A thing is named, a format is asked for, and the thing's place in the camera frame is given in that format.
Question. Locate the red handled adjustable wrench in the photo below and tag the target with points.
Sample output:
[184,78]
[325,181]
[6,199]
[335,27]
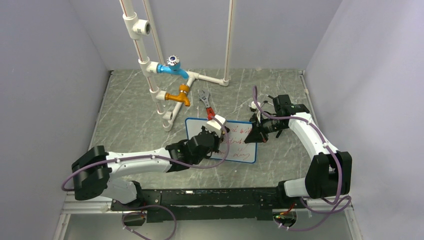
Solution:
[203,96]

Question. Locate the blue framed whiteboard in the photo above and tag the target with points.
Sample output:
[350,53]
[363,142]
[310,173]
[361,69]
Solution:
[239,151]

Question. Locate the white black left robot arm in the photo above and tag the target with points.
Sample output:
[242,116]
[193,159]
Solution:
[99,173]

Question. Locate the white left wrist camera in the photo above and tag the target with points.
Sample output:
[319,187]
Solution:
[217,124]

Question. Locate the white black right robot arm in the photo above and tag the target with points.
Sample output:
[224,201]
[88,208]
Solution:
[329,173]

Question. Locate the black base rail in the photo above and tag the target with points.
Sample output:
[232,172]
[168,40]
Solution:
[258,203]

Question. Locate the white PVC pipe frame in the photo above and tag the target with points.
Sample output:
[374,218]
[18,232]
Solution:
[168,105]

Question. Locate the blue faucet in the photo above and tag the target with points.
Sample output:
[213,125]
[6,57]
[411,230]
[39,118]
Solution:
[172,67]

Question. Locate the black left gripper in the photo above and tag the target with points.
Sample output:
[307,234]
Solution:
[217,140]

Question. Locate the orange faucet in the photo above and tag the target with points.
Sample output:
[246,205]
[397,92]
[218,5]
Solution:
[181,97]

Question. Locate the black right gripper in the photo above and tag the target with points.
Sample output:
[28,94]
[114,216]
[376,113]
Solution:
[255,135]

